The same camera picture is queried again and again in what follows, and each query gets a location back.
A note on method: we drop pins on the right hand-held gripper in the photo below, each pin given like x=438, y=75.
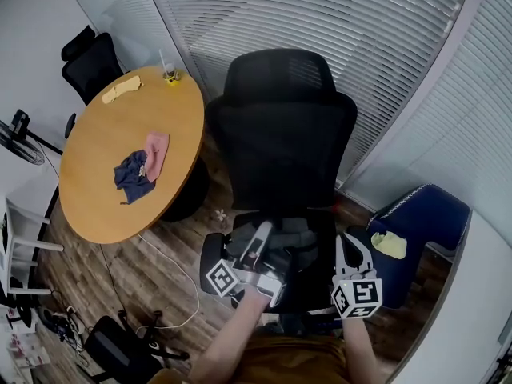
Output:
x=360, y=296

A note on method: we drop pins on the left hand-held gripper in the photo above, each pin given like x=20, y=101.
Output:
x=264, y=284

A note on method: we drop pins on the black grey backpack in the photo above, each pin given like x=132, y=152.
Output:
x=296, y=238

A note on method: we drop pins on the black mesh office chair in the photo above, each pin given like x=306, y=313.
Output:
x=280, y=146

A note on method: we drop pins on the person's left forearm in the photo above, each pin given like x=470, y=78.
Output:
x=232, y=334

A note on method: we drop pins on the person's right forearm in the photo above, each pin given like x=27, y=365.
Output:
x=360, y=346

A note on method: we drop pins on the blue armchair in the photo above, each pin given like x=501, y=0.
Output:
x=428, y=218

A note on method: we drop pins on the black chair with star base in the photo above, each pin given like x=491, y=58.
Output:
x=116, y=350

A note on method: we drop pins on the small black office chair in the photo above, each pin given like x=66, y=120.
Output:
x=96, y=62

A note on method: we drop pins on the crumpled pale yellow cloth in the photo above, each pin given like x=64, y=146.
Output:
x=390, y=245

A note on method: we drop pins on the small white floor flower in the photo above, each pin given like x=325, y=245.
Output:
x=220, y=215

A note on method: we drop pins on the person's grey trouser leg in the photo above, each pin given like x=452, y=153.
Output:
x=272, y=327

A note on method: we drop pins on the large white desk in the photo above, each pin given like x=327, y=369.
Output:
x=460, y=314

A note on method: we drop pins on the person's mustard shirt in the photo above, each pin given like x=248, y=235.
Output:
x=288, y=362

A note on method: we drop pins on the pink cloth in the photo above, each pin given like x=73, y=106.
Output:
x=157, y=154

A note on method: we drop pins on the dark blue cloth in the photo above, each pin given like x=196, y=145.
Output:
x=134, y=178

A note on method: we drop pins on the round wooden table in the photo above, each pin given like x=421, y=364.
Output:
x=120, y=114

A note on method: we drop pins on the clear cup with yellow base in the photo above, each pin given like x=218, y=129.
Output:
x=170, y=74

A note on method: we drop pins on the long yellow cloth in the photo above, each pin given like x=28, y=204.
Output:
x=122, y=89

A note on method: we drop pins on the white side shelf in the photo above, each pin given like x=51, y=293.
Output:
x=24, y=246

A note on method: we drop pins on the white window blinds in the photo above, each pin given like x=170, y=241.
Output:
x=320, y=14

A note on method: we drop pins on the white desk with black edge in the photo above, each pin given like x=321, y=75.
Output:
x=28, y=190

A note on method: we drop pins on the black standing fan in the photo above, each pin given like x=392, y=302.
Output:
x=24, y=146

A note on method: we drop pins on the pile of papers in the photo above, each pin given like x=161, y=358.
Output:
x=22, y=346

